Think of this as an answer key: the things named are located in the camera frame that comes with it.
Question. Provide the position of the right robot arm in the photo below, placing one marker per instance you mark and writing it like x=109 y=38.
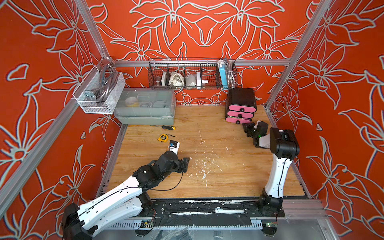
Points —
x=284 y=147

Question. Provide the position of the pink bottom drawer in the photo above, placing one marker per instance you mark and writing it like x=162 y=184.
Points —
x=237 y=120

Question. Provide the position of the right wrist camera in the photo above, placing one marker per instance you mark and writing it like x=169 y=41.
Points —
x=261 y=128

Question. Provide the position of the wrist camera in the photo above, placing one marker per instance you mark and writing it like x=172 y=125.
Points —
x=174 y=146
x=261 y=128

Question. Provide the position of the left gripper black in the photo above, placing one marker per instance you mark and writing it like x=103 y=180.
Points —
x=185 y=165

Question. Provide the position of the black wire basket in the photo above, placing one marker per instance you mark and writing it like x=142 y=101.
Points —
x=191 y=74

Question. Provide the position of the clear plastic wall bin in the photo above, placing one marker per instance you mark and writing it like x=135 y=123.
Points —
x=101 y=93

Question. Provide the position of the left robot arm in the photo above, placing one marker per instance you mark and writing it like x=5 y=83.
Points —
x=129 y=199

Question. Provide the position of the yellow black screwdriver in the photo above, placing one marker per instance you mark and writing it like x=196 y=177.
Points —
x=170 y=128

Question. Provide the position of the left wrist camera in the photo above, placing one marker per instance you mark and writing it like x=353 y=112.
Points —
x=174 y=146

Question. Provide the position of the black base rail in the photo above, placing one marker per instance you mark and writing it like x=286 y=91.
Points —
x=210 y=212

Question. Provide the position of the pink drawer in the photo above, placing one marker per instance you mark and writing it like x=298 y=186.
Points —
x=237 y=120
x=240 y=114
x=243 y=109

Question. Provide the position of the grey plastic storage box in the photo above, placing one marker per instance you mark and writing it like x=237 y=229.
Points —
x=143 y=106

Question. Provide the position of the black drawer cabinet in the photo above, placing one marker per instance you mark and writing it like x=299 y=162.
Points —
x=240 y=96

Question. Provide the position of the pink top drawer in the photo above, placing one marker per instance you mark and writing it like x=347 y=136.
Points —
x=243 y=109

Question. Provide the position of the yellow tape measure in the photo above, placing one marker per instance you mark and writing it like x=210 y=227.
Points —
x=163 y=138

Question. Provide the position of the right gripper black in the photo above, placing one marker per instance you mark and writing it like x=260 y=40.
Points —
x=247 y=127

